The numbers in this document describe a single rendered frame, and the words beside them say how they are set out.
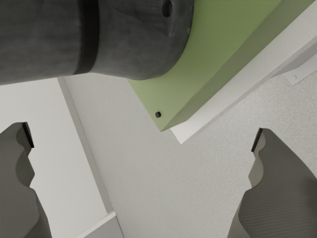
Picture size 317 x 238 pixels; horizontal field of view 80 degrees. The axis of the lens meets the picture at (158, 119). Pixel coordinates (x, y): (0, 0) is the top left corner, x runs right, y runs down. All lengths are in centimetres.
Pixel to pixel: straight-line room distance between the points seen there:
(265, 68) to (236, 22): 8
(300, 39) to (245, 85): 7
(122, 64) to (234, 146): 106
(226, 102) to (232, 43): 10
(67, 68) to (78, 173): 286
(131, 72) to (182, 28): 7
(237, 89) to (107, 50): 16
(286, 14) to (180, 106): 12
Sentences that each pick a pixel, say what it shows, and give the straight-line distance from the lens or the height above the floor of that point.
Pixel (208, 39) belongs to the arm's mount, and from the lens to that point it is 19.
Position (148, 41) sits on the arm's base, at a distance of 18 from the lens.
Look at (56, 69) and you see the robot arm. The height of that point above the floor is 94.
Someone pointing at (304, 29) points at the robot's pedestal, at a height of 76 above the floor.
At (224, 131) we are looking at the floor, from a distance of 120.
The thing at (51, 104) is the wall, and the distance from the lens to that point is 307.
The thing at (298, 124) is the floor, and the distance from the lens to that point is 105.
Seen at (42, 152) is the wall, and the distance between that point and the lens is 294.
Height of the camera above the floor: 99
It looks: 40 degrees down
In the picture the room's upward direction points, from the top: 110 degrees counter-clockwise
